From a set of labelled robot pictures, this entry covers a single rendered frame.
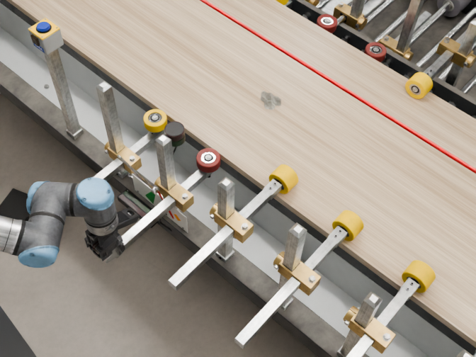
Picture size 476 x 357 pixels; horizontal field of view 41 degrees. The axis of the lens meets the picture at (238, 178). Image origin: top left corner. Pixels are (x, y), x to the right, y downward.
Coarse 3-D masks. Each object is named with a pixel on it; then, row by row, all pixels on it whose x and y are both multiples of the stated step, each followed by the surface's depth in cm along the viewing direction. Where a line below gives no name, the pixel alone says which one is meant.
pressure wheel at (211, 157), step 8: (200, 152) 209; (208, 152) 209; (216, 152) 209; (200, 160) 207; (208, 160) 207; (216, 160) 207; (200, 168) 207; (208, 168) 206; (216, 168) 208; (208, 176) 216
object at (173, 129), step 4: (168, 124) 189; (172, 124) 189; (176, 124) 189; (180, 124) 189; (168, 128) 188; (172, 128) 188; (176, 128) 188; (180, 128) 188; (168, 132) 187; (172, 132) 187; (176, 132) 187; (180, 132) 187; (172, 136) 186; (172, 148) 190
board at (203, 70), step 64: (64, 0) 250; (128, 0) 251; (192, 0) 252; (256, 0) 253; (128, 64) 231; (192, 64) 232; (256, 64) 233; (320, 64) 234; (192, 128) 215; (256, 128) 216; (320, 128) 217; (384, 128) 217; (448, 128) 218; (320, 192) 202; (384, 192) 202; (448, 192) 203; (384, 256) 189; (448, 256) 190; (448, 320) 178
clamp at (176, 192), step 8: (160, 184) 206; (176, 184) 206; (160, 192) 208; (168, 192) 204; (176, 192) 204; (184, 192) 204; (176, 200) 203; (184, 200) 202; (192, 200) 205; (184, 208) 204
